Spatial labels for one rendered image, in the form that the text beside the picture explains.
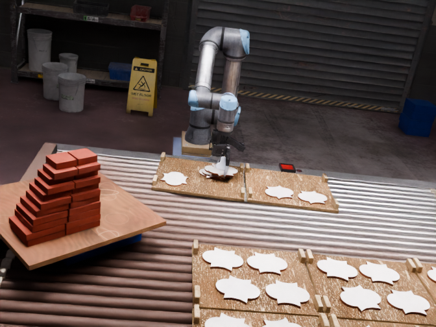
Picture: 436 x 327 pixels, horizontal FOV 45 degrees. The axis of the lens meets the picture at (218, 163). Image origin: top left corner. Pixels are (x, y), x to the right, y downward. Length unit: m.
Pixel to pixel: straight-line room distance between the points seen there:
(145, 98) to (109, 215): 4.14
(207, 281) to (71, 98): 4.31
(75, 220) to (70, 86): 4.15
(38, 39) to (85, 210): 5.14
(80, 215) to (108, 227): 0.12
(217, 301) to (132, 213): 0.45
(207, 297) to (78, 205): 0.50
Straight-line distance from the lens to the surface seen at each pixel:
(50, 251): 1.68
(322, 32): 7.22
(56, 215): 1.69
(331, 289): 1.87
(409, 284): 2.03
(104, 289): 1.72
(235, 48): 2.64
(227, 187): 2.38
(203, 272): 1.80
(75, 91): 5.84
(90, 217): 1.76
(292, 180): 2.57
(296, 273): 1.89
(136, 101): 5.95
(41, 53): 6.80
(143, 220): 1.84
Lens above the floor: 1.98
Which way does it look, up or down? 24 degrees down
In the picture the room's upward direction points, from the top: 9 degrees clockwise
